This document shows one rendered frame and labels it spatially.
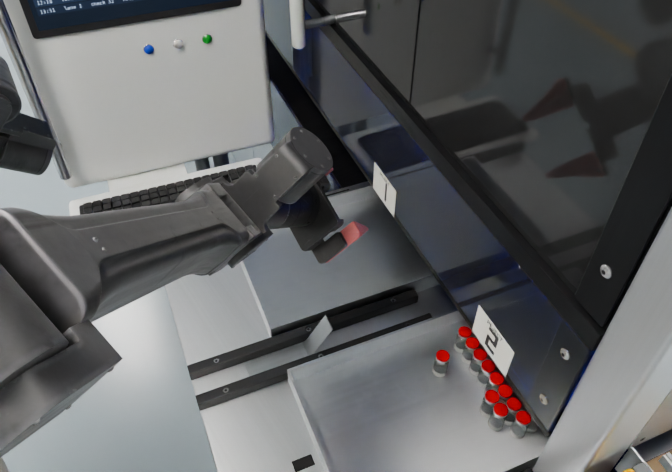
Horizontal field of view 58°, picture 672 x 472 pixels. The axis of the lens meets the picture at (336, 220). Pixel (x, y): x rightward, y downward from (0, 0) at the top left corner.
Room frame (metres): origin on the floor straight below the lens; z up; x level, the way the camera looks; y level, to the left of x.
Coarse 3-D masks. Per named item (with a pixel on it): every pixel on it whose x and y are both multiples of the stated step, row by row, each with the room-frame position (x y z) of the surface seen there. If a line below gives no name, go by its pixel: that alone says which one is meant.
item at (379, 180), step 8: (376, 168) 0.83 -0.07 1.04; (376, 176) 0.82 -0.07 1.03; (384, 176) 0.80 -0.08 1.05; (376, 184) 0.82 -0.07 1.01; (384, 184) 0.79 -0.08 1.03; (376, 192) 0.82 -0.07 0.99; (384, 192) 0.79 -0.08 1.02; (392, 192) 0.77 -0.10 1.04; (384, 200) 0.79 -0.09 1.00; (392, 200) 0.77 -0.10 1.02; (392, 208) 0.76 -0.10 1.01
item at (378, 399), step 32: (448, 320) 0.61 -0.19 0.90; (352, 352) 0.54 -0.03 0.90; (384, 352) 0.55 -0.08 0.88; (416, 352) 0.55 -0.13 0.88; (448, 352) 0.55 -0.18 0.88; (320, 384) 0.50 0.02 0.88; (352, 384) 0.50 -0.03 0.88; (384, 384) 0.50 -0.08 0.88; (416, 384) 0.50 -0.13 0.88; (448, 384) 0.50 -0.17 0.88; (320, 416) 0.44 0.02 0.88; (352, 416) 0.44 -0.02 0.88; (384, 416) 0.44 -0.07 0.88; (416, 416) 0.44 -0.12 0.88; (448, 416) 0.44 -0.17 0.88; (480, 416) 0.44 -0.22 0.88; (320, 448) 0.38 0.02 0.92; (352, 448) 0.39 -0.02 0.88; (384, 448) 0.39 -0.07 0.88; (416, 448) 0.39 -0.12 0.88; (448, 448) 0.39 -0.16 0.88; (480, 448) 0.39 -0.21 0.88; (512, 448) 0.39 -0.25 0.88
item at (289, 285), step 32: (352, 192) 0.91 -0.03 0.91; (384, 224) 0.85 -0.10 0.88; (256, 256) 0.76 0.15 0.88; (288, 256) 0.76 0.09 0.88; (352, 256) 0.76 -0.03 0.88; (384, 256) 0.76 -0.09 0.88; (416, 256) 0.76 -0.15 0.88; (256, 288) 0.69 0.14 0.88; (288, 288) 0.69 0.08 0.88; (320, 288) 0.69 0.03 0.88; (352, 288) 0.69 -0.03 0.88; (384, 288) 0.69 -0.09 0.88; (416, 288) 0.68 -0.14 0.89; (288, 320) 0.62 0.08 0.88
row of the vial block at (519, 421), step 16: (464, 336) 0.55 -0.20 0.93; (464, 352) 0.54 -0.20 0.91; (480, 352) 0.52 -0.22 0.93; (480, 368) 0.50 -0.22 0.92; (480, 384) 0.49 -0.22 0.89; (496, 384) 0.47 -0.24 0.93; (512, 400) 0.44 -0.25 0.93; (512, 416) 0.43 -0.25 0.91; (528, 416) 0.42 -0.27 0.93; (512, 432) 0.41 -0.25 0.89
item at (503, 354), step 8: (480, 312) 0.51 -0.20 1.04; (480, 320) 0.51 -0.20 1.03; (488, 320) 0.50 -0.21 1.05; (472, 328) 0.52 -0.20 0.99; (480, 328) 0.51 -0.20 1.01; (488, 328) 0.49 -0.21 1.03; (496, 328) 0.48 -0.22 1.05; (480, 336) 0.50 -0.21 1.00; (488, 344) 0.49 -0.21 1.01; (504, 344) 0.46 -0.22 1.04; (488, 352) 0.48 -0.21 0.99; (496, 352) 0.47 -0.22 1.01; (504, 352) 0.46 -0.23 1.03; (512, 352) 0.45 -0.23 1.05; (496, 360) 0.46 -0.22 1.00; (504, 360) 0.45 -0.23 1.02; (504, 368) 0.45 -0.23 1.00; (504, 376) 0.44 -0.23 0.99
